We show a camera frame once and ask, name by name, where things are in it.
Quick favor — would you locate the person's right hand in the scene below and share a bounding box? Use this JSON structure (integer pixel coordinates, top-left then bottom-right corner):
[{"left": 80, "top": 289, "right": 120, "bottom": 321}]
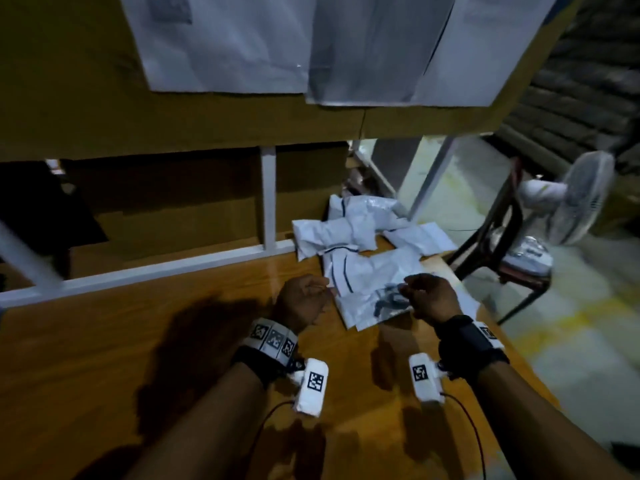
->
[{"left": 398, "top": 273, "right": 463, "bottom": 328}]

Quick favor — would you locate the person's left hand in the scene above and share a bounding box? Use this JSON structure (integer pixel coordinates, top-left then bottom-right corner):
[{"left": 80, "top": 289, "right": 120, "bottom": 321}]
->
[{"left": 270, "top": 275, "right": 336, "bottom": 334}]

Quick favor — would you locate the pile of grey mailer bags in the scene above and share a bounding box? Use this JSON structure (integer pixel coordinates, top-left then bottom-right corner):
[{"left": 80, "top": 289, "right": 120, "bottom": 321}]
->
[{"left": 292, "top": 195, "right": 481, "bottom": 321}]

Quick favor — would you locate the person's left forearm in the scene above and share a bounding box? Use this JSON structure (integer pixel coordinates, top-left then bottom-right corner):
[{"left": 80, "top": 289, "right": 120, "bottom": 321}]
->
[{"left": 125, "top": 359, "right": 266, "bottom": 480}]

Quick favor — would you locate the person's right forearm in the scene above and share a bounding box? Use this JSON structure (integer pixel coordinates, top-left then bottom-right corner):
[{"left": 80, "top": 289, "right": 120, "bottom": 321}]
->
[{"left": 470, "top": 359, "right": 631, "bottom": 480}]

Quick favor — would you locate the left marker wristband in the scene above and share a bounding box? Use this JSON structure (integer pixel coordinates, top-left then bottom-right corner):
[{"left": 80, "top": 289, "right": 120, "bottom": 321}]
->
[{"left": 232, "top": 317, "right": 301, "bottom": 386}]

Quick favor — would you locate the marker wristband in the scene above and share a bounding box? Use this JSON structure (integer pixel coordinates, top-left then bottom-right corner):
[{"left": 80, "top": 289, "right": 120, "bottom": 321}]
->
[
  {"left": 232, "top": 317, "right": 301, "bottom": 386},
  {"left": 437, "top": 315, "right": 509, "bottom": 381}
]

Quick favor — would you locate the right marker wristband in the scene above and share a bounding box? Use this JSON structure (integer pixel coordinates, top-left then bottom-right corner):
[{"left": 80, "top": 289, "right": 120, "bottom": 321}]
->
[{"left": 437, "top": 315, "right": 509, "bottom": 381}]

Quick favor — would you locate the brown wooden chair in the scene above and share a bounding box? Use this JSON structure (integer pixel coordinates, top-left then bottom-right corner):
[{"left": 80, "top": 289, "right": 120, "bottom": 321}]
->
[{"left": 447, "top": 159, "right": 551, "bottom": 326}]

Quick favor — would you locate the white metal shelf leg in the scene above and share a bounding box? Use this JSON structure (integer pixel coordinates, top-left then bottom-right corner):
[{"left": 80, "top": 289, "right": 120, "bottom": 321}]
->
[
  {"left": 262, "top": 147, "right": 278, "bottom": 251},
  {"left": 0, "top": 223, "right": 63, "bottom": 291},
  {"left": 408, "top": 137, "right": 456, "bottom": 221}
]

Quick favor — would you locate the white standing fan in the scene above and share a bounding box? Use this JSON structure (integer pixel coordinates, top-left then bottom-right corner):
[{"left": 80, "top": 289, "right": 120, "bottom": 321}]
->
[{"left": 505, "top": 151, "right": 616, "bottom": 278}]

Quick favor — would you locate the wooden table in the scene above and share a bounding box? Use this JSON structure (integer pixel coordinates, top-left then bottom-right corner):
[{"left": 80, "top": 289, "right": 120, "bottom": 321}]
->
[{"left": 0, "top": 239, "right": 561, "bottom": 480}]

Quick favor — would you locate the white printed paper sheet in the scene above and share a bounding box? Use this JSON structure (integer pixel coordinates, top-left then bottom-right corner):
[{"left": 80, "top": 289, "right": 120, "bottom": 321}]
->
[
  {"left": 307, "top": 0, "right": 456, "bottom": 106},
  {"left": 412, "top": 0, "right": 561, "bottom": 108},
  {"left": 120, "top": 0, "right": 319, "bottom": 96}
]

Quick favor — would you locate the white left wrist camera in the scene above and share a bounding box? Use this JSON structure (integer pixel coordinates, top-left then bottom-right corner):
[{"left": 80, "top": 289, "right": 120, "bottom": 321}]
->
[{"left": 293, "top": 357, "right": 329, "bottom": 418}]

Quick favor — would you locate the white metal shelf rail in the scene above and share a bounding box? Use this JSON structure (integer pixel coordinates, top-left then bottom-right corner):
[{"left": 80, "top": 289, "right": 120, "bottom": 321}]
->
[{"left": 0, "top": 239, "right": 296, "bottom": 308}]

